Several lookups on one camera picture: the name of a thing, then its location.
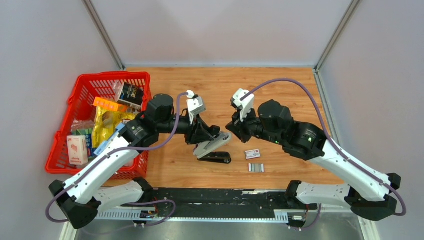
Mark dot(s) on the small staple box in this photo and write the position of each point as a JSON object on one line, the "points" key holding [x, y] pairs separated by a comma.
{"points": [[252, 154]]}

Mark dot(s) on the white pink sponge box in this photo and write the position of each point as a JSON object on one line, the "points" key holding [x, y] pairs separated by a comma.
{"points": [[77, 150]]}

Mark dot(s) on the black stapler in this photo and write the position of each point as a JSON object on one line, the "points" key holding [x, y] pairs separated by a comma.
{"points": [[220, 157]]}

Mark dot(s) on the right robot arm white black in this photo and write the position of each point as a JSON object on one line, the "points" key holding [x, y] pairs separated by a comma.
{"points": [[366, 192]]}

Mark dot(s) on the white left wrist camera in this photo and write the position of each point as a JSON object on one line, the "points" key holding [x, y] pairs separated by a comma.
{"points": [[195, 105]]}

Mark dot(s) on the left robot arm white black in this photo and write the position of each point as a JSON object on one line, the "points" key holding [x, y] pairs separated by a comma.
{"points": [[82, 196]]}

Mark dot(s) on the strip of staples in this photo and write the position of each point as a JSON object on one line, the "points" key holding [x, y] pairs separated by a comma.
{"points": [[256, 168]]}

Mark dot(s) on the green box in basket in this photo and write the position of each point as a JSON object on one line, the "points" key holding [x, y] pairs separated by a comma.
{"points": [[87, 133]]}

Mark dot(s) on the orange block in basket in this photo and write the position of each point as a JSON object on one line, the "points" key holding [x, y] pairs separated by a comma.
{"points": [[109, 105]]}

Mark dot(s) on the yellow snack bag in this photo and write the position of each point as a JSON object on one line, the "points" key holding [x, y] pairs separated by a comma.
{"points": [[105, 123]]}

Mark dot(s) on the red plastic basket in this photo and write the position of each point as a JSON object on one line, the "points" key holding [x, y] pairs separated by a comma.
{"points": [[80, 107]]}

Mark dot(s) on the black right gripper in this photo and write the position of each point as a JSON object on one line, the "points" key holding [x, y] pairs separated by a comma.
{"points": [[237, 127]]}

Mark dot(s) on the black box in basket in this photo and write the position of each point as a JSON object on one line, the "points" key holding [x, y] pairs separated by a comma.
{"points": [[129, 95]]}

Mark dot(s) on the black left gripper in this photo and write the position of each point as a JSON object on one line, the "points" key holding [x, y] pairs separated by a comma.
{"points": [[200, 132]]}

